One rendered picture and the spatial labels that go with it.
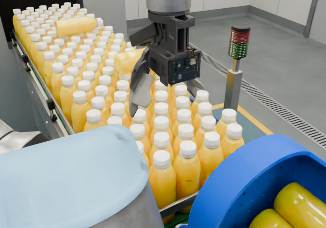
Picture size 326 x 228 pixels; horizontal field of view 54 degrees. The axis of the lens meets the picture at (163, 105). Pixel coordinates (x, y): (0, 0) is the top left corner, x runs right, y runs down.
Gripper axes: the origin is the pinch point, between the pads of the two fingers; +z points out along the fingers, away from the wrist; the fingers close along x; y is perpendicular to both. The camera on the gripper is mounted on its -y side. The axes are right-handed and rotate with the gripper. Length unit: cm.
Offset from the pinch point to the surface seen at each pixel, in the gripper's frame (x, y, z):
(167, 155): 0.7, 0.5, 13.3
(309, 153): 15.9, 23.8, 2.5
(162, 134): 3.9, -7.1, 13.3
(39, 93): -13, -84, 34
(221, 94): 164, -162, 124
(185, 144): 6.5, -0.8, 13.3
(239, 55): 43.4, -23.4, 6.4
